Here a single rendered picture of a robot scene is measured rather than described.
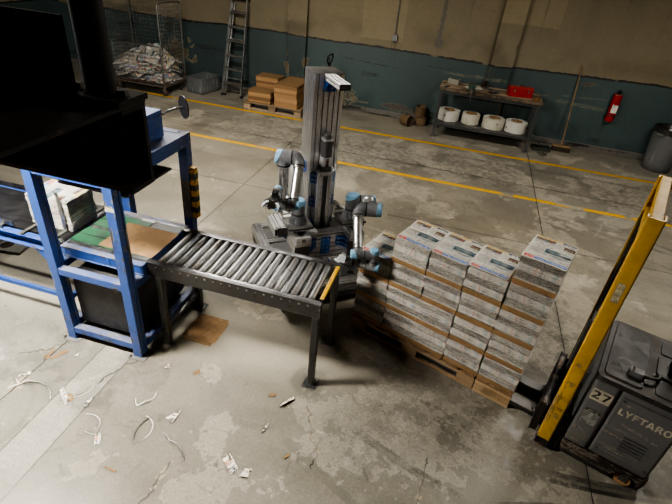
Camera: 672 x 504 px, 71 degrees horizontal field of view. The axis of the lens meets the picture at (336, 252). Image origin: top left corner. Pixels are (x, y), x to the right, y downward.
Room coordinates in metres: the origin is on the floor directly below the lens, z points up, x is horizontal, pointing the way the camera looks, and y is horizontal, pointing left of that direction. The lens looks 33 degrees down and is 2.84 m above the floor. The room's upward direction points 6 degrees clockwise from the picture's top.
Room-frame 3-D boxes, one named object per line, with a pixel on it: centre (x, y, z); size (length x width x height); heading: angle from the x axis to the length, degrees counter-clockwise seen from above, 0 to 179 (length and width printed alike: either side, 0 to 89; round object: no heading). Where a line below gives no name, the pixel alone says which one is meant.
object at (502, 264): (2.87, -1.15, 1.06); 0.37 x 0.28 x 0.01; 149
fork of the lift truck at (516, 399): (2.70, -1.19, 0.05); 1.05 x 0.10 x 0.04; 58
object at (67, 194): (3.25, 2.21, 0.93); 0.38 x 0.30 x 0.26; 77
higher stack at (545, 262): (2.71, -1.41, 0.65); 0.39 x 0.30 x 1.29; 148
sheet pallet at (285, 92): (9.62, 1.46, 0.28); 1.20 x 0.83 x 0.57; 77
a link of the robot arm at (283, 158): (3.57, 0.49, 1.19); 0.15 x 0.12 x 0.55; 88
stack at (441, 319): (3.09, -0.79, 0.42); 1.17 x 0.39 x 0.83; 58
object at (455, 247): (3.00, -0.90, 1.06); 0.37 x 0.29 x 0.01; 148
